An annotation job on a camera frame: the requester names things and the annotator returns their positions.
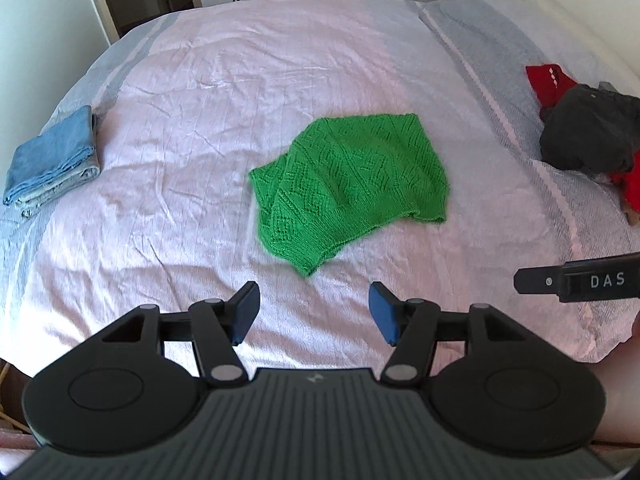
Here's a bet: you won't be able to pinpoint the green knitted sweater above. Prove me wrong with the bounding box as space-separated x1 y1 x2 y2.
248 114 449 276

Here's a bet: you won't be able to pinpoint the dark grey trousers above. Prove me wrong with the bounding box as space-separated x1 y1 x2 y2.
539 84 639 174

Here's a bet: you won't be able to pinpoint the red knitted garment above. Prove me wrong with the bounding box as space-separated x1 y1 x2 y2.
525 64 639 224

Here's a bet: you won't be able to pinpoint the folded blue jeans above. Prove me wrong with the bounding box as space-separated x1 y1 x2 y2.
2 105 101 218

